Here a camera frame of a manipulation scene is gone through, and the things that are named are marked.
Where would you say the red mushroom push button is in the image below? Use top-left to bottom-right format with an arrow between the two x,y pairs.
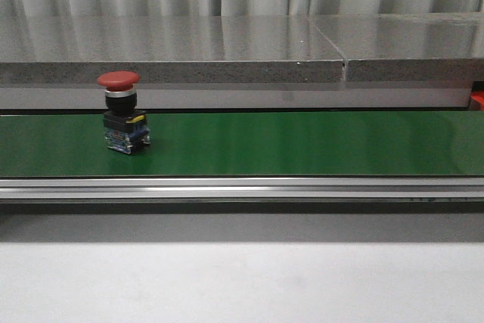
98,70 -> 150,155

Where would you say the green conveyor belt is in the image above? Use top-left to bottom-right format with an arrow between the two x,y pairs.
1,111 -> 483,178

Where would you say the grey stone slab left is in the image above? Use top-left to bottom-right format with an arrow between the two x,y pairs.
1,16 -> 343,88

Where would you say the grey stone slab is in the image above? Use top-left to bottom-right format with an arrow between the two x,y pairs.
1,16 -> 343,88
309,13 -> 483,89

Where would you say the grey stone slab right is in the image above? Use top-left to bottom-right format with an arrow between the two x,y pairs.
309,13 -> 483,89

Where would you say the white base panel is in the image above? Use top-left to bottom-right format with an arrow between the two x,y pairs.
1,82 -> 472,110

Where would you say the red plastic tray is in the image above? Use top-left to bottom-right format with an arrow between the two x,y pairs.
470,91 -> 484,111

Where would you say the aluminium conveyor frame rail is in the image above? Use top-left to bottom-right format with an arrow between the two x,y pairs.
1,177 -> 483,203

